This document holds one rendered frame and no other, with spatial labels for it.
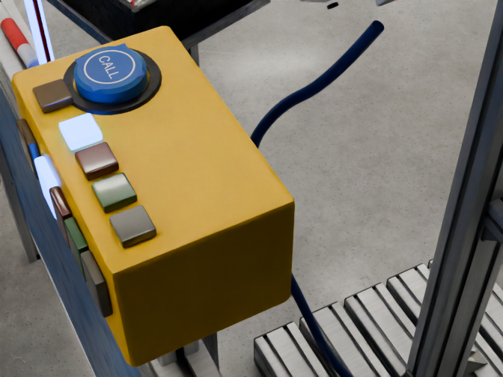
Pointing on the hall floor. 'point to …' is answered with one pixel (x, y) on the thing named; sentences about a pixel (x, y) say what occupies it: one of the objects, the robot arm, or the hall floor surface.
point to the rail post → (17, 212)
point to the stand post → (465, 232)
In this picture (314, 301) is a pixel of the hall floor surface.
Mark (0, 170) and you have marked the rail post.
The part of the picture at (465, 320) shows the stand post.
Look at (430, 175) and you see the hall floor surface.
